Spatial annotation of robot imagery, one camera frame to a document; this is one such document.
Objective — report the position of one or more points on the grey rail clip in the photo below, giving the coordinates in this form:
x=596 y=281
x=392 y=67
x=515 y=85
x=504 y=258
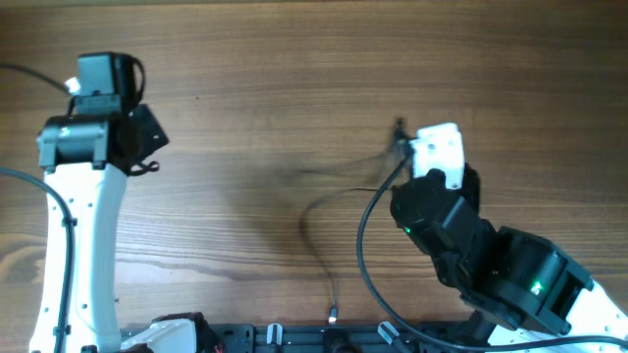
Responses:
x=388 y=332
x=274 y=335

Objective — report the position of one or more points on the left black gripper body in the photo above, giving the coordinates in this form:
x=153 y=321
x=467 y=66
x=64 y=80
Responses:
x=154 y=135

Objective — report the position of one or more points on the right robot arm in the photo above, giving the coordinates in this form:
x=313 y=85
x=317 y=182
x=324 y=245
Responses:
x=527 y=295

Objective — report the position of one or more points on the left grey rail clip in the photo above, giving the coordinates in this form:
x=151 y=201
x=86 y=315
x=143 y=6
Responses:
x=274 y=335

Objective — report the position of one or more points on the right grey rail clip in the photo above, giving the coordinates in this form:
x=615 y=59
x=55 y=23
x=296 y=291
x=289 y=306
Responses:
x=388 y=332

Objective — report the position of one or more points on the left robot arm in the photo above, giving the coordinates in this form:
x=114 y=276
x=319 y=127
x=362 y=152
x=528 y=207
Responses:
x=87 y=156

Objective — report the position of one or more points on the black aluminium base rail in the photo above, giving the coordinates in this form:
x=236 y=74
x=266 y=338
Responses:
x=310 y=339

